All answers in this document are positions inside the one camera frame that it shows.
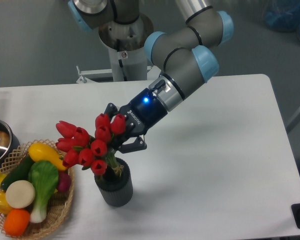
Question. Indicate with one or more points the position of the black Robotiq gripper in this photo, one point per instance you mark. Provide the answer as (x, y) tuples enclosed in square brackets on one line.
[(142, 113)]

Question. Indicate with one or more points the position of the red tulip bouquet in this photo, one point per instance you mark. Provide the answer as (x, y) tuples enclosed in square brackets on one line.
[(92, 152)]

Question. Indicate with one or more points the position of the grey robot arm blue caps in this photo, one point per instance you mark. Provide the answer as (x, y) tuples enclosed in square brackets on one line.
[(184, 57)]

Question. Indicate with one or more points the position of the dark grey ribbed vase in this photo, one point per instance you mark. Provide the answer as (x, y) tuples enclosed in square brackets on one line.
[(116, 191)]

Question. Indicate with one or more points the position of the red radish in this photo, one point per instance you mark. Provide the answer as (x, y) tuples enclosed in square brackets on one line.
[(64, 182)]

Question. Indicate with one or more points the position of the yellow squash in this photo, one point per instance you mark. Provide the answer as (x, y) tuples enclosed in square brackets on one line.
[(39, 151)]

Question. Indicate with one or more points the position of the green bok choy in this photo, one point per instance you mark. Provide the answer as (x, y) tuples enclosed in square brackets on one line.
[(44, 177)]

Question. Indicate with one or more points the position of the woven wicker basket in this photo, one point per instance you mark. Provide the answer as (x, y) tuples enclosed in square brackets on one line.
[(58, 206)]

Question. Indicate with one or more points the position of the green cucumber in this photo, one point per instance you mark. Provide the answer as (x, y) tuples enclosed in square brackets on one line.
[(20, 172)]

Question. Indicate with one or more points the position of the cream round bun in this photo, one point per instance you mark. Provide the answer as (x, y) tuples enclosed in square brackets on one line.
[(20, 194)]

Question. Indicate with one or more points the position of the orange fruit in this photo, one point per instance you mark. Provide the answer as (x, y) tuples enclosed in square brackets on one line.
[(16, 222)]

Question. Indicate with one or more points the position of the yellow bell pepper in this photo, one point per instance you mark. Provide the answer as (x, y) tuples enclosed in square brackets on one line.
[(5, 208)]

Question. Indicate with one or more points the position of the blue plastic bag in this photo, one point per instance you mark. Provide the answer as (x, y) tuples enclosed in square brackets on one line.
[(283, 16)]

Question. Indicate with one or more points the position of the white metal base frame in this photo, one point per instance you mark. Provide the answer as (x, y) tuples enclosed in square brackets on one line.
[(95, 73)]

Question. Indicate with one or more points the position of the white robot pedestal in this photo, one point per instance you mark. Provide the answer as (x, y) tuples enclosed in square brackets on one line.
[(125, 44)]

